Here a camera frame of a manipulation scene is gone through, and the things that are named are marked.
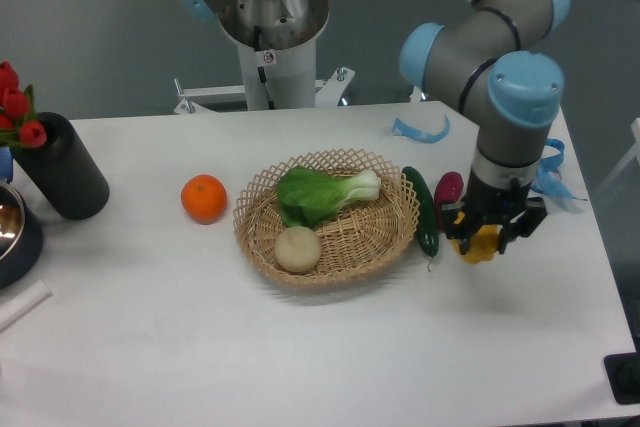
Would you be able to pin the green bok choy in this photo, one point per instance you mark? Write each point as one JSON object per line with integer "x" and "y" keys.
{"x": 308, "y": 197}

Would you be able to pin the purple eggplant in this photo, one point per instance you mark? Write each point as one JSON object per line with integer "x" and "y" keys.
{"x": 448, "y": 190}

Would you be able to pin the black device table corner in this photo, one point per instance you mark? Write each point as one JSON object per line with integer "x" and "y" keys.
{"x": 623, "y": 375}

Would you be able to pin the white frame right edge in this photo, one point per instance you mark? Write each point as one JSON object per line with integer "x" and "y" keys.
{"x": 631, "y": 155}

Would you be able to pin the black cylindrical vase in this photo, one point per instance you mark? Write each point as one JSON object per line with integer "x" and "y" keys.
{"x": 64, "y": 170}

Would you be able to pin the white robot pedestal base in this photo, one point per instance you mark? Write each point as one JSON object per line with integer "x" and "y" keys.
{"x": 276, "y": 42}

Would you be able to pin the blue tangled tape strip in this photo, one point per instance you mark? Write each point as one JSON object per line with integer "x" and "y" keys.
{"x": 548, "y": 178}

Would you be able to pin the yellow bell pepper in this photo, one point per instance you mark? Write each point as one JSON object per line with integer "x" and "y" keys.
{"x": 483, "y": 245}

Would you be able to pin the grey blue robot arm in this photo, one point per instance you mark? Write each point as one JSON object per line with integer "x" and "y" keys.
{"x": 484, "y": 69}

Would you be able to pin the orange fruit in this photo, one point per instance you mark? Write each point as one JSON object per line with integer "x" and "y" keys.
{"x": 204, "y": 198}

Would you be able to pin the white flat stick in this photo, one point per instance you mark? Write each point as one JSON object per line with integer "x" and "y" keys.
{"x": 16, "y": 307}

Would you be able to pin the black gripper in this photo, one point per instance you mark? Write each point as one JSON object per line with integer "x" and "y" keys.
{"x": 484, "y": 204}

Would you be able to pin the blue object left edge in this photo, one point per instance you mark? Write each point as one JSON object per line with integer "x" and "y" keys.
{"x": 6, "y": 165}

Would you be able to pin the blue curved tape strip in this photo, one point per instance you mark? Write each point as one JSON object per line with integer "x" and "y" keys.
{"x": 401, "y": 129}

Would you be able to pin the red tulip flowers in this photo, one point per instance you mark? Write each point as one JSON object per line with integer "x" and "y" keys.
{"x": 20, "y": 125}

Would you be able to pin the woven wicker basket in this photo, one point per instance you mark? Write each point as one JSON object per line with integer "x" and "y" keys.
{"x": 358, "y": 242}

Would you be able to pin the dark green cucumber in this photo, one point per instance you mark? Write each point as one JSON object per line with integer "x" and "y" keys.
{"x": 427, "y": 230}

